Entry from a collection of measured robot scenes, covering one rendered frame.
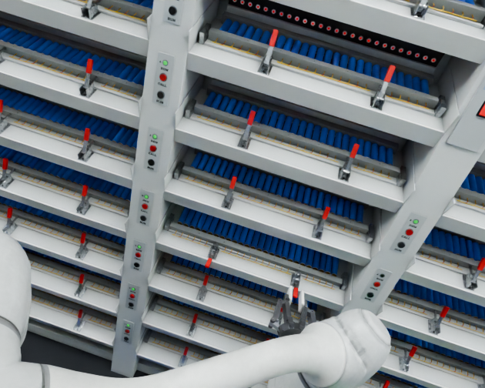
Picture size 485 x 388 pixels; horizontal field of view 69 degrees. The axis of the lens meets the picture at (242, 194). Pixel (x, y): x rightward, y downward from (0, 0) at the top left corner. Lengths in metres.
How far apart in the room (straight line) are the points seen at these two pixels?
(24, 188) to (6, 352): 0.86
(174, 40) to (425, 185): 0.68
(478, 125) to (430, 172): 0.13
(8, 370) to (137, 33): 0.71
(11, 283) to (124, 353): 1.05
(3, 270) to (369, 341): 0.56
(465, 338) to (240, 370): 0.88
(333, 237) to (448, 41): 0.54
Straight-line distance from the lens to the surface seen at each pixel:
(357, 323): 0.67
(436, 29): 0.86
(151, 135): 0.97
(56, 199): 1.27
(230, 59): 0.88
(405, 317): 1.24
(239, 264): 1.12
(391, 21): 0.85
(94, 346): 1.72
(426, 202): 0.98
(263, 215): 1.01
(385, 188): 0.97
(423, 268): 1.12
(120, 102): 1.01
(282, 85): 0.85
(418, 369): 1.42
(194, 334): 1.39
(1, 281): 0.58
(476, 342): 1.35
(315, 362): 0.63
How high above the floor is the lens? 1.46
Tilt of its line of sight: 30 degrees down
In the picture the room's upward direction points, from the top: 17 degrees clockwise
